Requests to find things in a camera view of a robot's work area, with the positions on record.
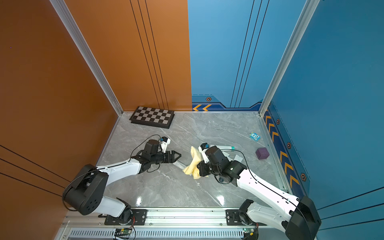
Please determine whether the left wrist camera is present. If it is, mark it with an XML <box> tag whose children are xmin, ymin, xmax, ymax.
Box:
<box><xmin>144</xmin><ymin>137</ymin><xmax>171</xmax><ymax>155</ymax></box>

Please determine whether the left green circuit board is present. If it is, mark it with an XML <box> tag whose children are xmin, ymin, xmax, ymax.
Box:
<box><xmin>114</xmin><ymin>228</ymin><xmax>134</xmax><ymax>240</ymax></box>

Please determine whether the folding chessboard box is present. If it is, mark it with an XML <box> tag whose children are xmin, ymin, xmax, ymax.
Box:
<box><xmin>130</xmin><ymin>106</ymin><xmax>175</xmax><ymax>129</ymax></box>

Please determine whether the right green circuit board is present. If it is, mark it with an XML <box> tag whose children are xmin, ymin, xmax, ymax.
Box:
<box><xmin>242</xmin><ymin>229</ymin><xmax>259</xmax><ymax>240</ymax></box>

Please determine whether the green circuit board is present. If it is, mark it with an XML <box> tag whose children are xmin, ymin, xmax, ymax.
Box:
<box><xmin>242</xmin><ymin>229</ymin><xmax>259</xmax><ymax>240</ymax></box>
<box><xmin>114</xmin><ymin>228</ymin><xmax>134</xmax><ymax>240</ymax></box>

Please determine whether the yellow cleaning cloth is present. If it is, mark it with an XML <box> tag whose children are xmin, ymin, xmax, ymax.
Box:
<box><xmin>183</xmin><ymin>143</ymin><xmax>209</xmax><ymax>180</ymax></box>

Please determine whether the purple cube box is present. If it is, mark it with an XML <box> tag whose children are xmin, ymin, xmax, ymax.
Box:
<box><xmin>256</xmin><ymin>147</ymin><xmax>270</xmax><ymax>160</ymax></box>

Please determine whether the white toothpaste tube purple cap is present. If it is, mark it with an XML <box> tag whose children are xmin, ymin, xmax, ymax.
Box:
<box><xmin>234</xmin><ymin>155</ymin><xmax>243</xmax><ymax>163</ymax></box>

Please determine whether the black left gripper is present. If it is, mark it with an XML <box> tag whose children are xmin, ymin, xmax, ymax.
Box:
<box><xmin>150</xmin><ymin>150</ymin><xmax>182</xmax><ymax>165</ymax></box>

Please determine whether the white tube black cap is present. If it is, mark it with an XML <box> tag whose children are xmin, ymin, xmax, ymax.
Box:
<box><xmin>173</xmin><ymin>161</ymin><xmax>187</xmax><ymax>170</ymax></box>

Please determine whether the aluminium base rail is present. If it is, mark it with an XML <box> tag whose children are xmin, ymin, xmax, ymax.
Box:
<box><xmin>55</xmin><ymin>208</ymin><xmax>288</xmax><ymax>240</ymax></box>

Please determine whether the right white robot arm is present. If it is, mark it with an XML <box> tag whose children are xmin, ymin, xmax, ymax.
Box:
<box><xmin>197</xmin><ymin>161</ymin><xmax>322</xmax><ymax>240</ymax></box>

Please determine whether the teal small toy card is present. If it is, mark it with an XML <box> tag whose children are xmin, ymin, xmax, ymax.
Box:
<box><xmin>249</xmin><ymin>133</ymin><xmax>260</xmax><ymax>142</ymax></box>

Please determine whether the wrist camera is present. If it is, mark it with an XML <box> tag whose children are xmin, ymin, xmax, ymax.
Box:
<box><xmin>199</xmin><ymin>143</ymin><xmax>230</xmax><ymax>167</ymax></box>
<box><xmin>144</xmin><ymin>137</ymin><xmax>171</xmax><ymax>155</ymax></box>

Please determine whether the white tube green cap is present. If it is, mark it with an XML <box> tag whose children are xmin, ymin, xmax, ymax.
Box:
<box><xmin>214</xmin><ymin>145</ymin><xmax>235</xmax><ymax>150</ymax></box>

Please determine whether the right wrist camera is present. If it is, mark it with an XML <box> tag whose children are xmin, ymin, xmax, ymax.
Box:
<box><xmin>199</xmin><ymin>143</ymin><xmax>230</xmax><ymax>167</ymax></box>

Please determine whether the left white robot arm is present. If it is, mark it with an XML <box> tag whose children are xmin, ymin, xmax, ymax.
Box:
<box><xmin>62</xmin><ymin>151</ymin><xmax>182</xmax><ymax>225</ymax></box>

